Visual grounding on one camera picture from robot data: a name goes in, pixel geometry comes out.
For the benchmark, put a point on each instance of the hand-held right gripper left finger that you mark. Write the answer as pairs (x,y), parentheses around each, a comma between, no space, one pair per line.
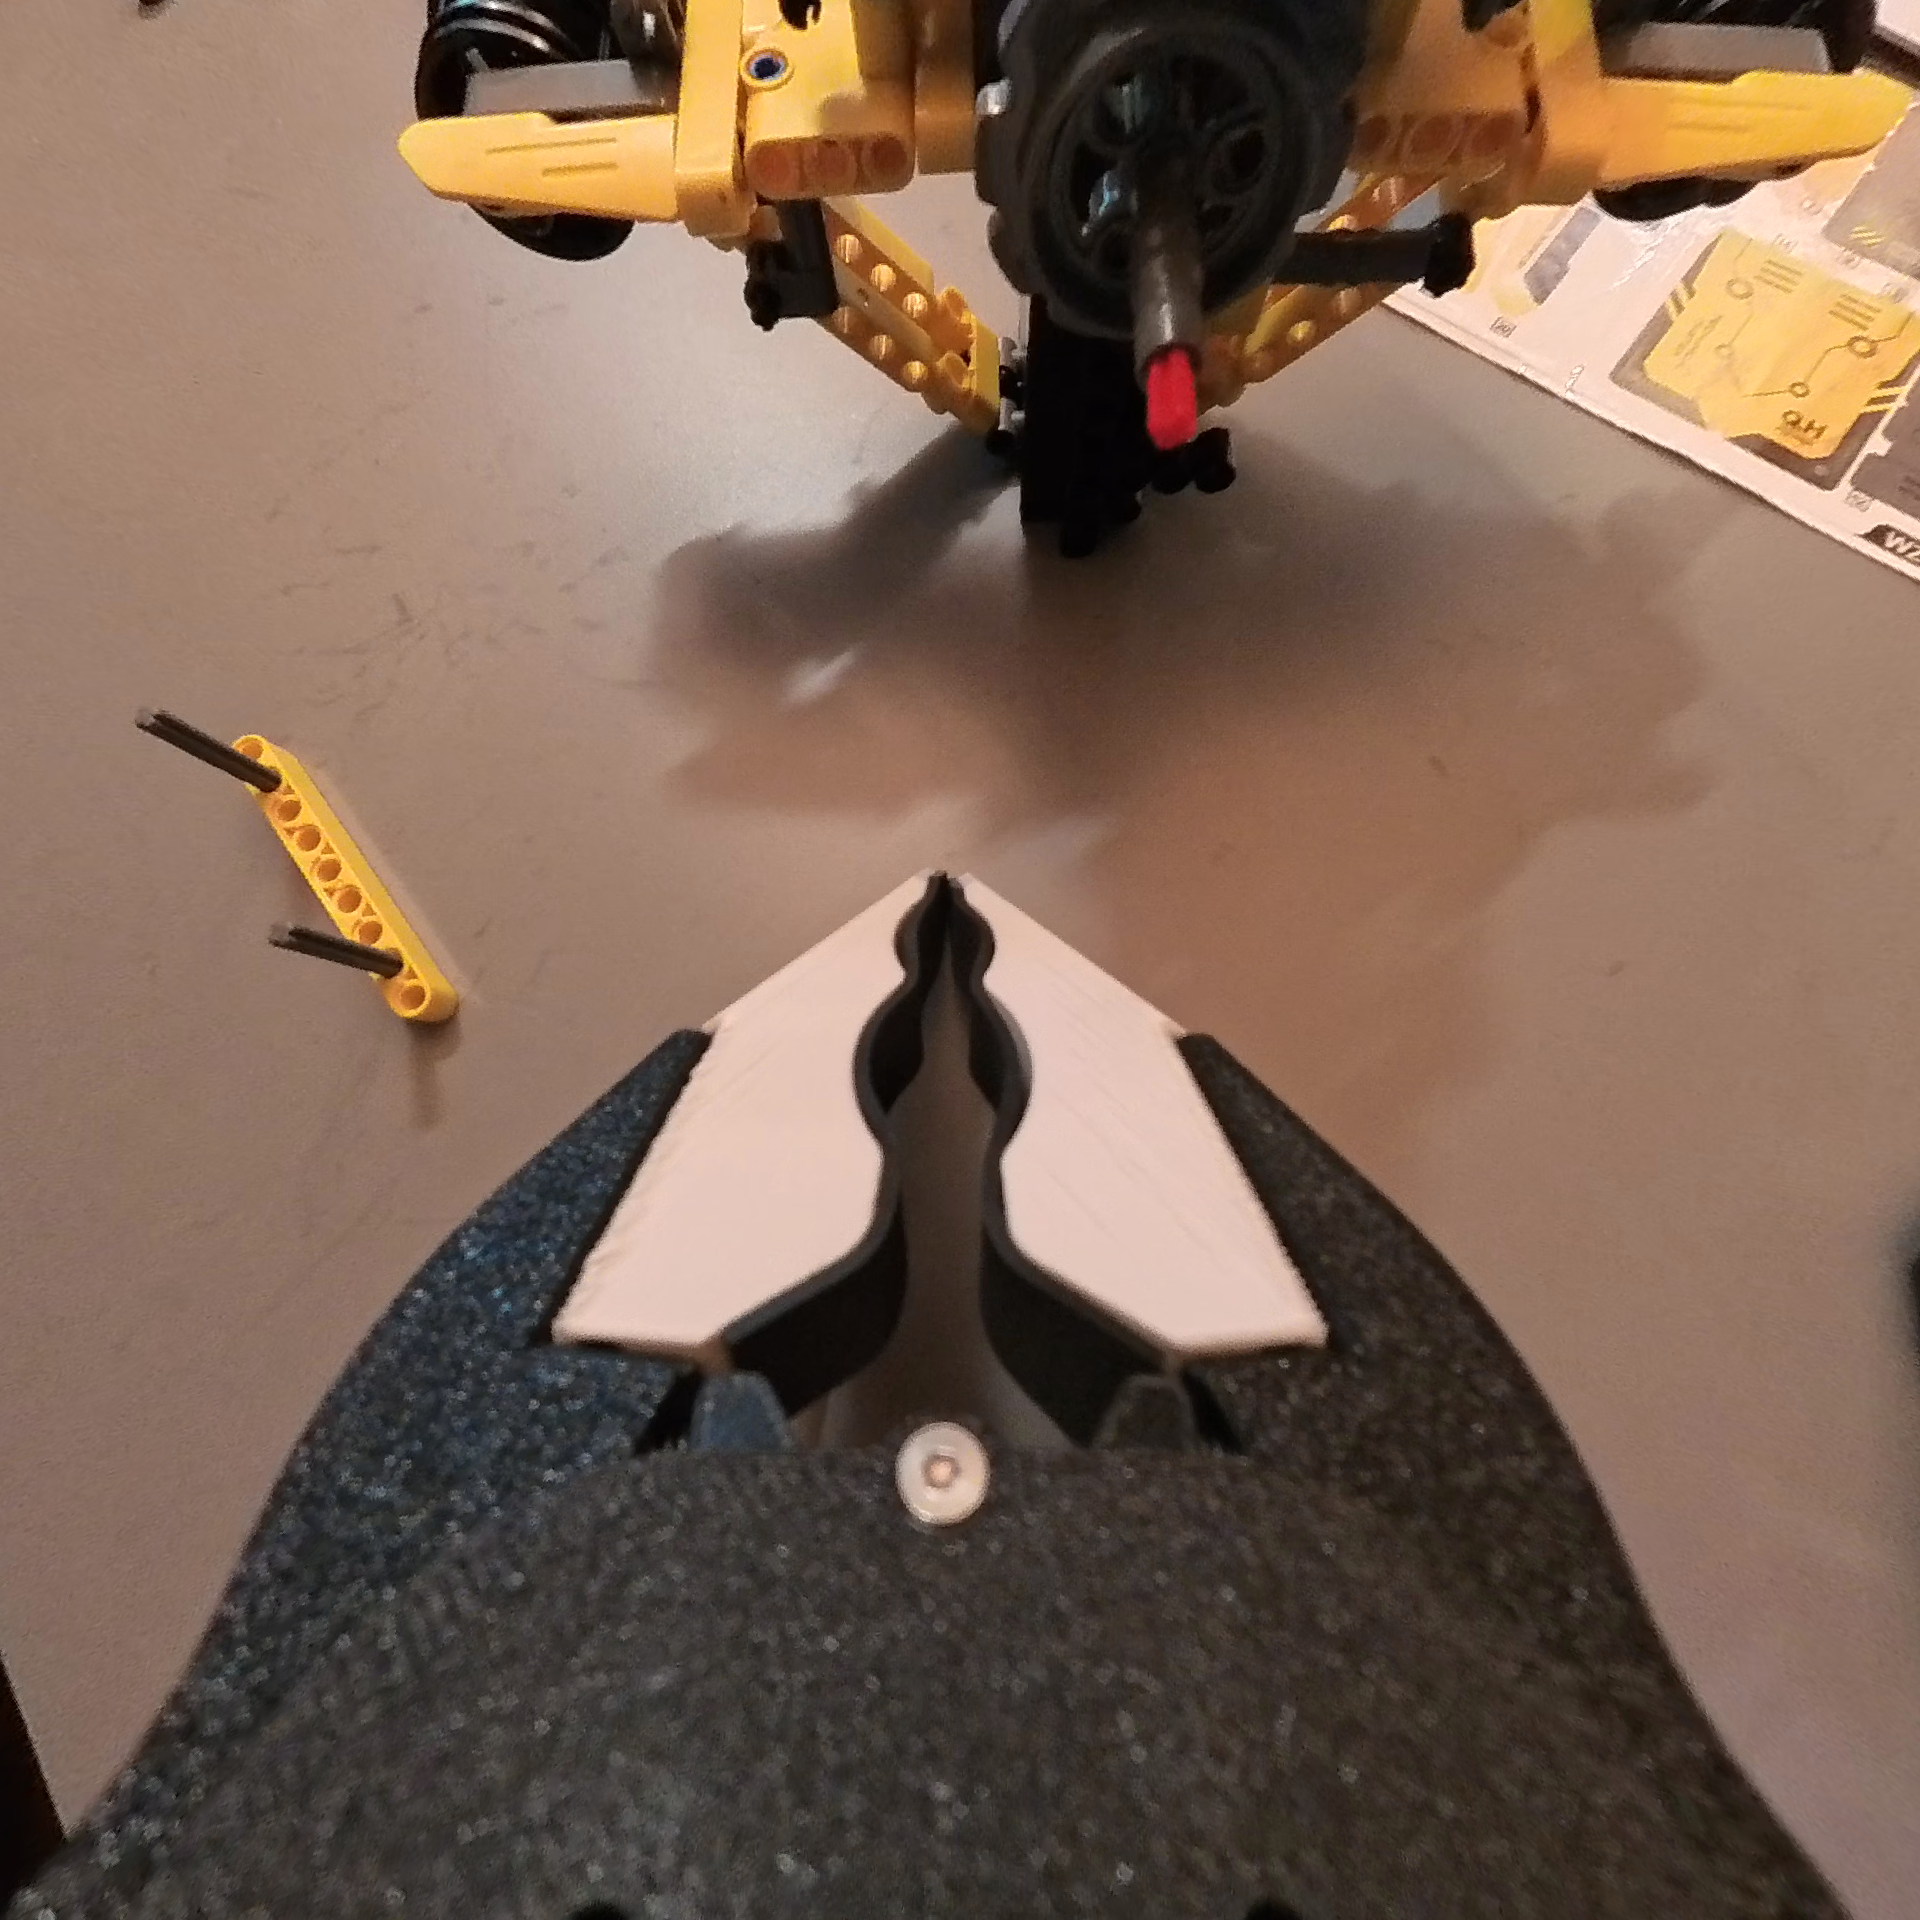
(718,1183)

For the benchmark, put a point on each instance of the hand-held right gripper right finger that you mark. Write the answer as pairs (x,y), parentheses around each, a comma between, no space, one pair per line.
(1159,1183)

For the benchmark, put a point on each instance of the dark grey toy axle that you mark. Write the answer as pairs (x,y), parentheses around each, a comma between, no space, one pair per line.
(204,743)
(330,943)

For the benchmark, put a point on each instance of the yellow perforated toy beam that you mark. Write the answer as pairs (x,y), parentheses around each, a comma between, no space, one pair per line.
(333,882)

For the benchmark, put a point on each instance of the yellow printed sticker sheet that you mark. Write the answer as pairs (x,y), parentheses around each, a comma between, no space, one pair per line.
(1725,363)

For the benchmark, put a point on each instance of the yellow and black toy vehicle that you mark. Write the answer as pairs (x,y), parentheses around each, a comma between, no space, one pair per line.
(839,120)

